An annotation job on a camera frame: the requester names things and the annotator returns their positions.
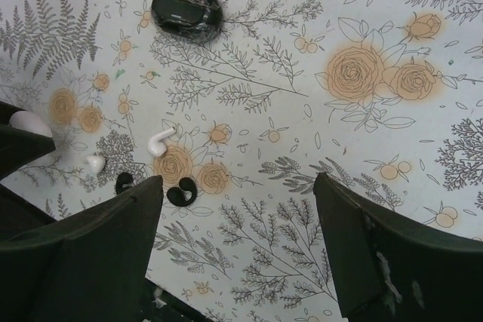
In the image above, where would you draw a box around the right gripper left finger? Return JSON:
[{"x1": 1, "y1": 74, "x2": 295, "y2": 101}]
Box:
[{"x1": 1, "y1": 176, "x2": 163, "y2": 321}]

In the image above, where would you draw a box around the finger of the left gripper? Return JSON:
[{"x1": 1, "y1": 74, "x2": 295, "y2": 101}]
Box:
[{"x1": 1, "y1": 101, "x2": 55, "y2": 179}]

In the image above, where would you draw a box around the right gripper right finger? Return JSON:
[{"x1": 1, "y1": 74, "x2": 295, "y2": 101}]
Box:
[{"x1": 313, "y1": 173, "x2": 482, "y2": 321}]

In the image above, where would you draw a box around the white earbud charging case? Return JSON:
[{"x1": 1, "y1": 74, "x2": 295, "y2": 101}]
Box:
[{"x1": 9, "y1": 110, "x2": 52, "y2": 138}]

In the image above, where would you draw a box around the black earbud charging case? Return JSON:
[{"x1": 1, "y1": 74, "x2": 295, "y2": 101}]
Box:
[{"x1": 151, "y1": 0, "x2": 223, "y2": 43}]

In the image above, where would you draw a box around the white earbud left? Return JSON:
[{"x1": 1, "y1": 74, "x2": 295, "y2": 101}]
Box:
[{"x1": 85, "y1": 155, "x2": 106, "y2": 175}]

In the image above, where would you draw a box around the white earbud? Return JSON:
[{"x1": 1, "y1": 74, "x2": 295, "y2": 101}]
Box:
[
  {"x1": 146, "y1": 127, "x2": 176, "y2": 158},
  {"x1": 85, "y1": 155, "x2": 106, "y2": 175}
]

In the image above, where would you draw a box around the black earbud left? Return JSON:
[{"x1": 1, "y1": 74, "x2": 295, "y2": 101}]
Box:
[{"x1": 115, "y1": 172, "x2": 134, "y2": 195}]

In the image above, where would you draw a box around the black earbud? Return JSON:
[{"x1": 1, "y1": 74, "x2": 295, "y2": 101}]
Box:
[
  {"x1": 166, "y1": 177, "x2": 198, "y2": 207},
  {"x1": 115, "y1": 172, "x2": 134, "y2": 195}
]

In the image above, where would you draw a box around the black earbud right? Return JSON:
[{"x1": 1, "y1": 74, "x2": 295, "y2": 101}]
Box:
[{"x1": 166, "y1": 177, "x2": 198, "y2": 207}]

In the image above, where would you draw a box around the white earbud right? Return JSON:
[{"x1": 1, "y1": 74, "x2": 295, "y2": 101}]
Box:
[{"x1": 146, "y1": 127, "x2": 176, "y2": 158}]

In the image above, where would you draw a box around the floral table mat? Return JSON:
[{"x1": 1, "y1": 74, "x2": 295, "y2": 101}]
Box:
[{"x1": 1, "y1": 0, "x2": 482, "y2": 321}]

